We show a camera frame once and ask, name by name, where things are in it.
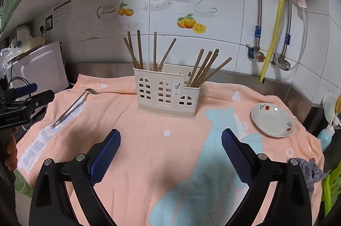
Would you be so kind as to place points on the person's left hand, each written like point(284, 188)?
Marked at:
point(12, 151)

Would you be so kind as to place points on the metal water valve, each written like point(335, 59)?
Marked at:
point(257, 54)
point(282, 62)

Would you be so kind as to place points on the white wall label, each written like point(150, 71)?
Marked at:
point(62, 11)

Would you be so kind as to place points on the light blue bottle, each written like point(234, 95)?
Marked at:
point(325, 138)

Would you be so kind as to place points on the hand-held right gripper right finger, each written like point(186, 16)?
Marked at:
point(235, 156)

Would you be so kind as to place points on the metal spoon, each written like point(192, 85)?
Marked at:
point(72, 107)

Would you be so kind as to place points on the white microwave oven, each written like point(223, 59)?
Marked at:
point(40, 69)

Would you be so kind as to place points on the cream plastic utensil holder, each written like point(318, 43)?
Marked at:
point(165, 98)

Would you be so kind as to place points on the pink wall label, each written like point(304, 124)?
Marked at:
point(301, 1)

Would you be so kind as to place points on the bunch of wooden chopsticks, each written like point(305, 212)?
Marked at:
point(139, 50)

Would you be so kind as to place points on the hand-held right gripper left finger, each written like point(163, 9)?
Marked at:
point(104, 159)

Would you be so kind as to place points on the wall power outlet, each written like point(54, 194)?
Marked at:
point(48, 23)

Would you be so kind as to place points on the clear plastic bag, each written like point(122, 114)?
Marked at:
point(6, 61)

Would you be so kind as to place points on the white plastic brush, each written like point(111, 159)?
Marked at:
point(330, 106)

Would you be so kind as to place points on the person's left forearm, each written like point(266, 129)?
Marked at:
point(6, 188)

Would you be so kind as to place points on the white plastic appliance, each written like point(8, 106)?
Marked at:
point(24, 37)

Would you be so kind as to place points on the green plastic stool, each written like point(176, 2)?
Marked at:
point(331, 188)

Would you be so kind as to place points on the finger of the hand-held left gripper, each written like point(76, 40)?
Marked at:
point(25, 89)
point(40, 99)

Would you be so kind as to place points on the white floral dish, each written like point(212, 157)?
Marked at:
point(271, 119)

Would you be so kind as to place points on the grey cloth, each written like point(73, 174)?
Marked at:
point(311, 175)

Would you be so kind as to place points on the peach printed towel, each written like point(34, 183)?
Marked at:
point(159, 151)

